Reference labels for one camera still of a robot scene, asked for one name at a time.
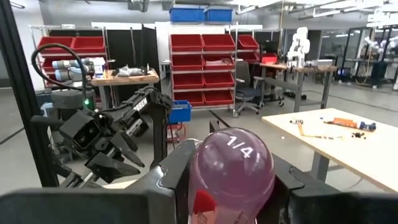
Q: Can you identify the light wooden desk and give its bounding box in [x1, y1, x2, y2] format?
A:
[261, 107, 398, 194]

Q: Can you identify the metal rack with red bins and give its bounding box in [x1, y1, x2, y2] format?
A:
[236, 33, 261, 63]
[29, 24, 108, 90]
[169, 32, 238, 118]

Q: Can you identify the wooden bench under white robot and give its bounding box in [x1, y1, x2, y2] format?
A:
[259, 62, 339, 113]

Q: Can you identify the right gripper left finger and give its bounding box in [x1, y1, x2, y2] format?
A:
[0, 139, 197, 224]

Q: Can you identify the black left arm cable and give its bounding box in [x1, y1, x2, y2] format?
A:
[30, 42, 88, 105]

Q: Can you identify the red clear-handled screwdriver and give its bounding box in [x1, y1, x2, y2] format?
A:
[188, 126, 276, 224]

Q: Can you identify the black aluminium table frame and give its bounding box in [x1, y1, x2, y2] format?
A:
[0, 0, 60, 189]

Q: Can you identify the grey bundle on workbench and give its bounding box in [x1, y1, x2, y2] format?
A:
[111, 64, 149, 78]

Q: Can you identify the small blue object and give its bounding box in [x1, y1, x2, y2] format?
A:
[356, 121, 377, 132]

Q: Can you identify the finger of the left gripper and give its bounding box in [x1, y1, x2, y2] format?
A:
[86, 152, 141, 184]
[111, 132, 146, 169]

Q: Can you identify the wooden workbench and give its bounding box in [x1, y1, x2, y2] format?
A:
[90, 68, 160, 110]

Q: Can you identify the red cart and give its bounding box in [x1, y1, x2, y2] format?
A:
[166, 123, 187, 144]

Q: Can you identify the orange hand tool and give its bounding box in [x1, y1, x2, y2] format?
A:
[323, 116, 359, 129]

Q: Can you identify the blue plastic bin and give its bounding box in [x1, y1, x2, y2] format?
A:
[169, 6, 206, 24]
[204, 7, 234, 23]
[169, 100, 193, 124]

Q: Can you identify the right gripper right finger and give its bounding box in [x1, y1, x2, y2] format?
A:
[257, 154, 398, 224]

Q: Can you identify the black robot cell frame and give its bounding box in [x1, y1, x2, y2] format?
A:
[341, 26, 398, 91]

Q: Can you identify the grey office chair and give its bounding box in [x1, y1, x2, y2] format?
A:
[234, 60, 266, 118]

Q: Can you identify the red plastic bin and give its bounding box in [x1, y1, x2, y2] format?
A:
[260, 52, 279, 65]

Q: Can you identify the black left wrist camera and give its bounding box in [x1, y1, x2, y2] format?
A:
[58, 110, 103, 151]

